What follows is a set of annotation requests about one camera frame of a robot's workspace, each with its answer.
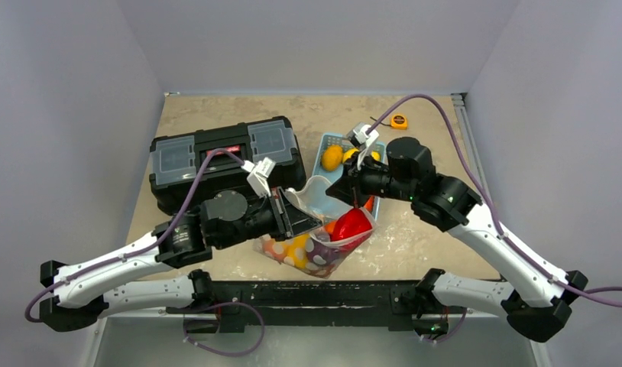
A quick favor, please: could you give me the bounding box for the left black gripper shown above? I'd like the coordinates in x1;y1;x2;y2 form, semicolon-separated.
216;186;322;250

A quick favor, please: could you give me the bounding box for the red bell pepper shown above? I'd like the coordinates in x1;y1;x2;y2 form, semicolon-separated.
330;208;373;242

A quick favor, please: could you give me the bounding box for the clear zip top bag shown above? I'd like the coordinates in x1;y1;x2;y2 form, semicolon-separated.
253;175;377;278

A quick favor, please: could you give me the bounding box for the purple onion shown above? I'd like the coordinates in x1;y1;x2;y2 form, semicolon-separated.
306;239;341;266

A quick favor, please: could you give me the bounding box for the light blue plastic basket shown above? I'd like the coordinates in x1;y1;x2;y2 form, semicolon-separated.
310;133;387;219

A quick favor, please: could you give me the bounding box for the yellow bell pepper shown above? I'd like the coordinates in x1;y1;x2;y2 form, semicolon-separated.
283;234;309;270

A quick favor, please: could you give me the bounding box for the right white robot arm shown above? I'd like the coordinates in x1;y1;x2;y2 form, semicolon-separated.
326;137;588;343

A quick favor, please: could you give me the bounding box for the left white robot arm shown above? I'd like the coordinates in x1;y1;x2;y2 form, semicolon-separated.
38;187;323;332

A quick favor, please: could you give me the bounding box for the orange carrot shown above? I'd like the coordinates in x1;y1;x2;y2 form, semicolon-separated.
364;196;375;213

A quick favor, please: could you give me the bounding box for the yellow squash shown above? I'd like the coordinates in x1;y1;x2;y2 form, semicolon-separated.
342;148;381;164

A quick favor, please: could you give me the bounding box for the yellow lemon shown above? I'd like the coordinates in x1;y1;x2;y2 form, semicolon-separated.
320;145;344;172

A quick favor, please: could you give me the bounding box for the yellow tape measure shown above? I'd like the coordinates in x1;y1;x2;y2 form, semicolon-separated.
371;113;408;130

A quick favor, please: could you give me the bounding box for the black plastic toolbox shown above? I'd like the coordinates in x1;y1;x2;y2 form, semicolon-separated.
148;115;308;215

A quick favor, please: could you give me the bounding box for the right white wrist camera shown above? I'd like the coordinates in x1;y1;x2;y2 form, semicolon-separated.
345;122;380;171

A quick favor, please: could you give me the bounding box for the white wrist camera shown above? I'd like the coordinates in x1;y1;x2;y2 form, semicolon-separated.
345;122;380;171
241;157;276;198

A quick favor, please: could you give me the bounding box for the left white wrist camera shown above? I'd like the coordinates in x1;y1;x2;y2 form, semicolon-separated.
241;157;276;198

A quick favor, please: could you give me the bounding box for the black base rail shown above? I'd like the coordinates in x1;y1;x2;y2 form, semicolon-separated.
165;280;467;336

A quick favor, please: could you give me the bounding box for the aluminium frame rail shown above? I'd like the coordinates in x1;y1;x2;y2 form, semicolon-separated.
450;93;510;257

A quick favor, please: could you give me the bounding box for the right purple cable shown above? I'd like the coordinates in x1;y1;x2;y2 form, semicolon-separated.
366;93;622;346

